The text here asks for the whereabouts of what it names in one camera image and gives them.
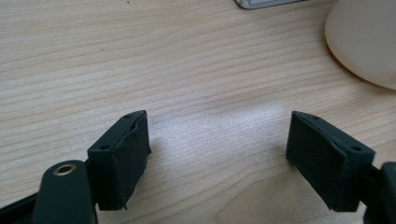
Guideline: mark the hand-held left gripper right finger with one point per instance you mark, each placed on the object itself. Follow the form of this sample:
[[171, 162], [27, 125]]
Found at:
[[323, 161]]

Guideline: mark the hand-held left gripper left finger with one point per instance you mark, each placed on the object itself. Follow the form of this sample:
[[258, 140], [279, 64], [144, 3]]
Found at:
[[120, 168]]

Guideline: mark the cream ceramic cup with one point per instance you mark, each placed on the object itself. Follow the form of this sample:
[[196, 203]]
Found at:
[[364, 37]]

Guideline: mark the grey flat object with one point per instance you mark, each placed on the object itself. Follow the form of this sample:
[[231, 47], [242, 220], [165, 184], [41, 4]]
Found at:
[[264, 3]]

